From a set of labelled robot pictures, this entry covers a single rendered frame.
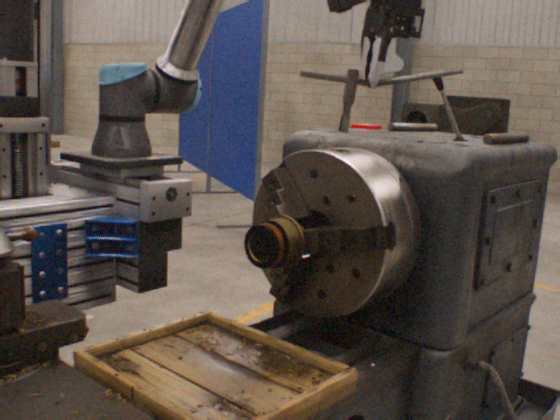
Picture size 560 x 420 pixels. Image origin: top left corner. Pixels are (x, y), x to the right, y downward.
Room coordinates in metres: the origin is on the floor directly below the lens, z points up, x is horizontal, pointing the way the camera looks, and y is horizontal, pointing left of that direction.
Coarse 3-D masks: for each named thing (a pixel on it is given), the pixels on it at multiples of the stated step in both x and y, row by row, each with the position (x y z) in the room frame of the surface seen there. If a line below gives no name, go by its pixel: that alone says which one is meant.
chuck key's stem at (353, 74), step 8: (352, 72) 1.09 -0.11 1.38; (352, 80) 1.09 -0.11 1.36; (344, 88) 1.10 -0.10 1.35; (352, 88) 1.09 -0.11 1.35; (344, 96) 1.10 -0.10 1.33; (352, 96) 1.10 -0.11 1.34; (344, 104) 1.10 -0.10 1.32; (352, 104) 1.10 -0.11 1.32; (344, 112) 1.10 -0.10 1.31; (344, 120) 1.10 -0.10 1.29; (344, 128) 1.10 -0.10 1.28
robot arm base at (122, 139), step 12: (108, 120) 1.46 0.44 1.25; (120, 120) 1.46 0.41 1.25; (132, 120) 1.47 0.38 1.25; (144, 120) 1.51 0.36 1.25; (96, 132) 1.49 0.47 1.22; (108, 132) 1.46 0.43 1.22; (120, 132) 1.46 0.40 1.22; (132, 132) 1.47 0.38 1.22; (144, 132) 1.50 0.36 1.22; (96, 144) 1.46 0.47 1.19; (108, 144) 1.45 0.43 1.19; (120, 144) 1.46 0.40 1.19; (132, 144) 1.46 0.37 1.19; (144, 144) 1.49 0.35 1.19; (108, 156) 1.44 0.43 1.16; (120, 156) 1.44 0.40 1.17; (132, 156) 1.46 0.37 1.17; (144, 156) 1.48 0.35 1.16
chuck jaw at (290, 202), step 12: (276, 168) 1.11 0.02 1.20; (264, 180) 1.12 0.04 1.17; (276, 180) 1.10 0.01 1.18; (288, 180) 1.11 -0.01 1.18; (276, 192) 1.07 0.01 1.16; (288, 192) 1.09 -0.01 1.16; (276, 204) 1.07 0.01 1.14; (288, 204) 1.07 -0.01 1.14; (300, 204) 1.09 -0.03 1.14; (264, 216) 1.06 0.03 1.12; (300, 216) 1.07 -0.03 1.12; (312, 216) 1.11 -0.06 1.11
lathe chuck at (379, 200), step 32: (288, 160) 1.13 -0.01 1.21; (320, 160) 1.08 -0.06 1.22; (352, 160) 1.06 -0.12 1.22; (320, 192) 1.08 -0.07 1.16; (352, 192) 1.03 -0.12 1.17; (384, 192) 1.03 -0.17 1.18; (320, 224) 1.18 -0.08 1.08; (352, 224) 1.03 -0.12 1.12; (384, 224) 0.99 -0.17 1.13; (352, 256) 1.03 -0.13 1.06; (384, 256) 0.99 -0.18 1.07; (320, 288) 1.07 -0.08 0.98; (352, 288) 1.02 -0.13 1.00; (384, 288) 1.03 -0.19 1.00
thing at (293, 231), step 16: (256, 224) 0.98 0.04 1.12; (272, 224) 0.99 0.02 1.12; (288, 224) 1.00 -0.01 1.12; (256, 240) 1.01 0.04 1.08; (272, 240) 0.96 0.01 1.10; (288, 240) 0.97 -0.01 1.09; (304, 240) 0.99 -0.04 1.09; (256, 256) 1.00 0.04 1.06; (272, 256) 0.96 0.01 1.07; (288, 256) 0.97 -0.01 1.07
